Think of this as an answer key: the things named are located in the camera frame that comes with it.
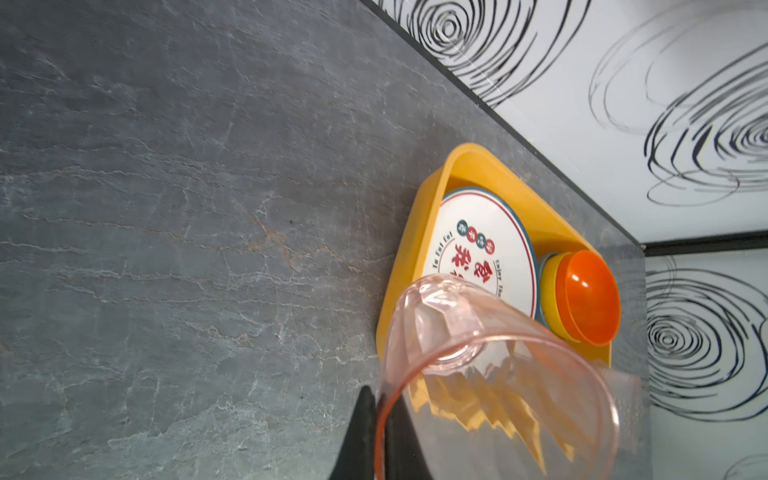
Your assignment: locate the yellow bowl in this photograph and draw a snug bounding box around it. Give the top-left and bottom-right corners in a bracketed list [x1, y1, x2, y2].
[542, 252, 581, 343]

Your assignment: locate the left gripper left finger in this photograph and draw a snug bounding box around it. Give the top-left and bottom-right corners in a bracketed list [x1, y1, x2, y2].
[328, 386, 377, 480]

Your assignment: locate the orange bowl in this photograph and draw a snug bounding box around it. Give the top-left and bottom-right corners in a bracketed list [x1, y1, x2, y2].
[555, 250, 621, 347]

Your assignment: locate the yellow plastic bin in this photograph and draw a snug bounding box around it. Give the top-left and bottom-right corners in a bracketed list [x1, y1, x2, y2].
[376, 144, 611, 371]

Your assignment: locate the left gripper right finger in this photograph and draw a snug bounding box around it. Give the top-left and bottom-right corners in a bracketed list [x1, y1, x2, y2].
[384, 397, 433, 480]

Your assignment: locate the pink translucent cup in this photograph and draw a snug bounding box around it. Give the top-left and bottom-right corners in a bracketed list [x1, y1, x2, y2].
[374, 274, 619, 479]

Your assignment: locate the blue bowl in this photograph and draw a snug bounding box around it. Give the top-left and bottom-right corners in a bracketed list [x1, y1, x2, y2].
[534, 253, 553, 328]

